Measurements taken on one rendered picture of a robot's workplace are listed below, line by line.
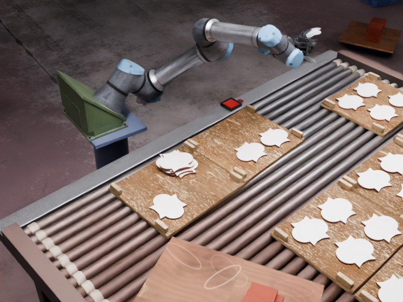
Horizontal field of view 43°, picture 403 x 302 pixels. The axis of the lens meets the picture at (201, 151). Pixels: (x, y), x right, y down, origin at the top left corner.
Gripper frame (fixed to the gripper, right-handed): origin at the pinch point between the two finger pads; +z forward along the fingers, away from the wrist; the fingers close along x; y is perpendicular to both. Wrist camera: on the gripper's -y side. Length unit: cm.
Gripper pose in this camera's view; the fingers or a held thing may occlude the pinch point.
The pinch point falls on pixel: (316, 45)
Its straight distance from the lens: 241.4
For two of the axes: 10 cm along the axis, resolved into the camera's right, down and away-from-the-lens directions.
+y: 6.0, 3.2, -7.3
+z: 7.9, -1.1, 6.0
